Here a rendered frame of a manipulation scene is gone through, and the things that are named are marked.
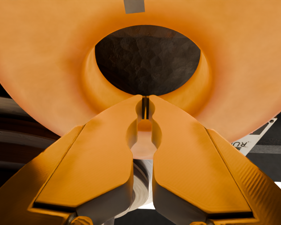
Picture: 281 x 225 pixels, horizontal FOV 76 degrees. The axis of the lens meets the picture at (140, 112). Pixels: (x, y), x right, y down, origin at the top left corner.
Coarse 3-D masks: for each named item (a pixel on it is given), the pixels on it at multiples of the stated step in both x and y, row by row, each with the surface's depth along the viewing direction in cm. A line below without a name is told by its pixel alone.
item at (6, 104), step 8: (0, 88) 20; (0, 96) 18; (8, 96) 18; (0, 104) 19; (8, 104) 19; (16, 104) 19; (0, 112) 20; (8, 112) 20; (16, 112) 20; (24, 112) 20; (24, 120) 21; (32, 120) 21; (136, 160) 27; (144, 160) 27; (152, 160) 27; (144, 168) 29; (152, 168) 29; (152, 200) 41
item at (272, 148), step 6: (264, 138) 495; (270, 138) 495; (258, 144) 483; (264, 144) 483; (270, 144) 483; (276, 144) 483; (252, 150) 505; (258, 150) 504; (264, 150) 502; (270, 150) 501; (276, 150) 499
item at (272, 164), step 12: (276, 120) 869; (276, 132) 822; (252, 156) 744; (264, 156) 744; (276, 156) 743; (264, 168) 709; (276, 168) 708; (276, 180) 677; (132, 216) 606; (144, 216) 606; (156, 216) 605
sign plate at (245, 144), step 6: (270, 120) 39; (264, 126) 40; (270, 126) 40; (258, 132) 42; (264, 132) 42; (246, 138) 44; (252, 138) 44; (258, 138) 44; (234, 144) 46; (240, 144) 46; (246, 144) 46; (252, 144) 46; (240, 150) 48; (246, 150) 48
